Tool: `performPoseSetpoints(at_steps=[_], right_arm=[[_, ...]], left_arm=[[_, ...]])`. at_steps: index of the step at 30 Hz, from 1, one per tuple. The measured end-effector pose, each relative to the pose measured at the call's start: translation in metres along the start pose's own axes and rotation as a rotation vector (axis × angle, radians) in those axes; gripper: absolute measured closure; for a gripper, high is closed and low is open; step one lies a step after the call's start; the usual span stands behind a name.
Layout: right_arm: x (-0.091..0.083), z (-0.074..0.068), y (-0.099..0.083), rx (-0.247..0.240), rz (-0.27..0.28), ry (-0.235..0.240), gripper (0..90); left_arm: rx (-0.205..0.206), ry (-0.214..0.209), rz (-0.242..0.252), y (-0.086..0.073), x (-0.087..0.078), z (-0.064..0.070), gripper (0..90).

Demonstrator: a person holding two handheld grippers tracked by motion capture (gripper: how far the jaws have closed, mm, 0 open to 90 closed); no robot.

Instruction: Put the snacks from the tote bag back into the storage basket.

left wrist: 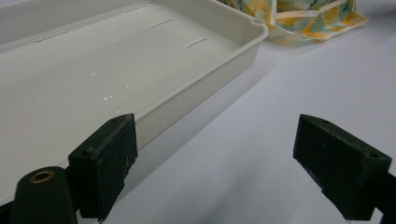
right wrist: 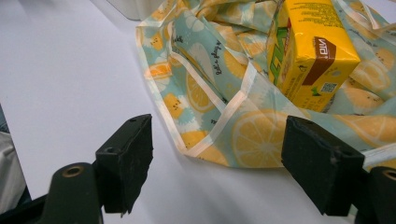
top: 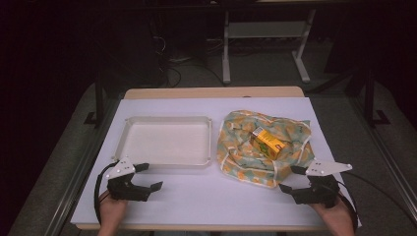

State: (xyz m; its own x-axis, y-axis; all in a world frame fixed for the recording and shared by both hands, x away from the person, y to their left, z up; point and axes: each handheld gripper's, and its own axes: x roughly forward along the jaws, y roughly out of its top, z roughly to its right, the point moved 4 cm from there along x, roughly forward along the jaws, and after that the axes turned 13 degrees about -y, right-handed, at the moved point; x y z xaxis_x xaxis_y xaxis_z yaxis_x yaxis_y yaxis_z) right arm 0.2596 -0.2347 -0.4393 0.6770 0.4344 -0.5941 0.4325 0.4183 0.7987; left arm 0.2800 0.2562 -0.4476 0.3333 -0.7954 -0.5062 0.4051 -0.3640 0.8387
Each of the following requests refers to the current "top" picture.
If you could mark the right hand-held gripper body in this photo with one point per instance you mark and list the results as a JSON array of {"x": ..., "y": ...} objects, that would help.
[{"x": 319, "y": 191}]

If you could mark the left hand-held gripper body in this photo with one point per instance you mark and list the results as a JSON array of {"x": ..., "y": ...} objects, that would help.
[{"x": 126, "y": 190}]

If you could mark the white square tray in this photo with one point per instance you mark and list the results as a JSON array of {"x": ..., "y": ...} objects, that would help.
[{"x": 167, "y": 142}]

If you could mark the fruit print cloth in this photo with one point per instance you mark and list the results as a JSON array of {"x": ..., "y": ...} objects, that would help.
[{"x": 239, "y": 154}]

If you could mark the person's left hand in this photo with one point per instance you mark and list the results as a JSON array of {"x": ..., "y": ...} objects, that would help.
[{"x": 112, "y": 208}]

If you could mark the person's right hand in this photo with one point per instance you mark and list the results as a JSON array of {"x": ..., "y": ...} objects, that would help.
[{"x": 337, "y": 216}]

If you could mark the white table sheet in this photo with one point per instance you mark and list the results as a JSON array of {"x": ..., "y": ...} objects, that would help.
[{"x": 203, "y": 196}]

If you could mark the black metal stand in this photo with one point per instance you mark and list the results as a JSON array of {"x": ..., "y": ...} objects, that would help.
[
  {"x": 369, "y": 98},
  {"x": 99, "y": 98}
]

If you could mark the aluminium frame rail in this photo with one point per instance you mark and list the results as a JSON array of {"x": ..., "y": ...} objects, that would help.
[
  {"x": 390, "y": 157},
  {"x": 75, "y": 177}
]

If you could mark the white metal desk frame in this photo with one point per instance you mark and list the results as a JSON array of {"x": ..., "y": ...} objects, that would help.
[{"x": 265, "y": 29}]

